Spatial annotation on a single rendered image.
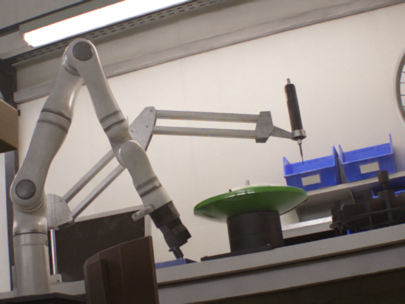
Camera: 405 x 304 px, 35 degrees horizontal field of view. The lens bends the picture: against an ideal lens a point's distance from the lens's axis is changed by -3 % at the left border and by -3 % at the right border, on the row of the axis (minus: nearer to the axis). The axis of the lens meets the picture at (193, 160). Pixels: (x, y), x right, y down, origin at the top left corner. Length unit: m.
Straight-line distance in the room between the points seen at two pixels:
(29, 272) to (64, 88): 0.53
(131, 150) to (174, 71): 1.27
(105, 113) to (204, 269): 0.51
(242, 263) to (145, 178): 0.36
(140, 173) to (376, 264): 0.68
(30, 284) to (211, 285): 0.48
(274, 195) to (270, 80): 1.25
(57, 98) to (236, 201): 0.57
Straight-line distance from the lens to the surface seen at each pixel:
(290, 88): 2.15
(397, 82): 2.15
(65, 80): 1.89
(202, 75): 2.96
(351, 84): 2.79
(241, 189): 1.64
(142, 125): 2.05
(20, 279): 1.70
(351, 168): 2.46
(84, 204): 2.00
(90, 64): 1.84
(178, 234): 1.80
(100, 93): 1.83
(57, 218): 2.00
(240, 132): 2.06
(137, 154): 1.79
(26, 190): 1.72
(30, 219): 1.77
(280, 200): 1.69
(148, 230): 2.41
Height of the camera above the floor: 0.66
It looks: 17 degrees up
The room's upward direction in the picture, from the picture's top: 7 degrees counter-clockwise
